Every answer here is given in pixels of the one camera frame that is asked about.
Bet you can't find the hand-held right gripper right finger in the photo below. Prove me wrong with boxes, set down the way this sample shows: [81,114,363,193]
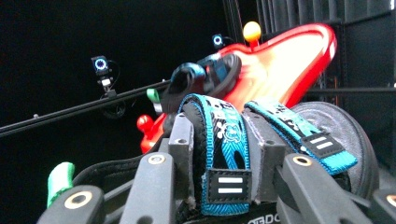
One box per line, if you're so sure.
[242,107,288,205]

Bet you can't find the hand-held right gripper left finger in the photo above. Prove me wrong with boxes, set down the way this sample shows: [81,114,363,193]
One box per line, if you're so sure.
[167,112,196,210]

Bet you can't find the grey curtain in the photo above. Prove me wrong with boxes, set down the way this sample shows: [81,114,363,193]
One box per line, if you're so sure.
[256,0,396,34]

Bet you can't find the black camera with ring light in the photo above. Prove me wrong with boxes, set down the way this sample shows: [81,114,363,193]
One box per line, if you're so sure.
[91,55,118,98]
[211,33,226,49]

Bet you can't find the red plastic toy tray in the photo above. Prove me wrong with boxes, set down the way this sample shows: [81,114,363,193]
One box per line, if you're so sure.
[136,21,339,155]

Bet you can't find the green plastic peg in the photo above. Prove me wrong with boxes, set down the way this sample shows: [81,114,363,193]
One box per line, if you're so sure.
[146,88,163,114]
[46,161,76,209]

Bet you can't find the black metal pole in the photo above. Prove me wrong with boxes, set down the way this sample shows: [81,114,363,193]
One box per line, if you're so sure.
[0,78,172,138]

